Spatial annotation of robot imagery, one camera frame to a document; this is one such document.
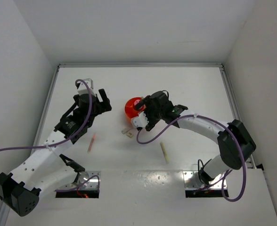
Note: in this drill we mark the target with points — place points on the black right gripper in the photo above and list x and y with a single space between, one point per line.
147 101

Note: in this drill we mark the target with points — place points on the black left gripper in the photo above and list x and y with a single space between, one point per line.
102 106

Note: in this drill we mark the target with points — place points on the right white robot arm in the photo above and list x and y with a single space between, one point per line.
233 139

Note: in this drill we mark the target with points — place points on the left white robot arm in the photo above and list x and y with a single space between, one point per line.
22 188

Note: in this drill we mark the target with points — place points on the orange round divided container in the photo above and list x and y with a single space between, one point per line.
129 110

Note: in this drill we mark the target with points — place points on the grey white eraser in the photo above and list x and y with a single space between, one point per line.
125 130

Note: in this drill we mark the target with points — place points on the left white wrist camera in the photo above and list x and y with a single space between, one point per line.
82 87

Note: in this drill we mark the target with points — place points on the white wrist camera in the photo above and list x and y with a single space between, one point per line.
140 121
82 87

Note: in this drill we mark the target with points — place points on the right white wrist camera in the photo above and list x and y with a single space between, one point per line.
140 121

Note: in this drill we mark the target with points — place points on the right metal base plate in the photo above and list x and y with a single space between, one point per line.
192 182

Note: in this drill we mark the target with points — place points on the metal base plate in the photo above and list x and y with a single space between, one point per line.
85 181
192 182

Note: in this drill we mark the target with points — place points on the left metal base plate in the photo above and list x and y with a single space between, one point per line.
85 181

